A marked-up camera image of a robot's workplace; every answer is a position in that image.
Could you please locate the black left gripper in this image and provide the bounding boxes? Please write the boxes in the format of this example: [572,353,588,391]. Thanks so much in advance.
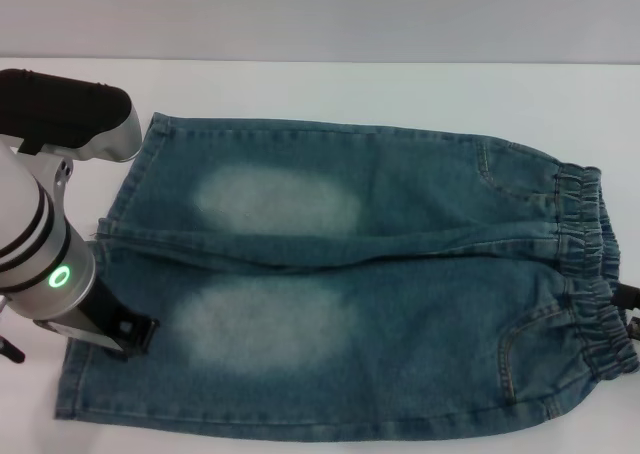
[75,272,162,364]

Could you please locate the blue denim shorts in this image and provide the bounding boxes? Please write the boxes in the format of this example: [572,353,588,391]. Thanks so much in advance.
[53,111,640,443]

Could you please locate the silver flange plate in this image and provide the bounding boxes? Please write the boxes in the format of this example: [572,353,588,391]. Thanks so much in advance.
[31,317,124,355]

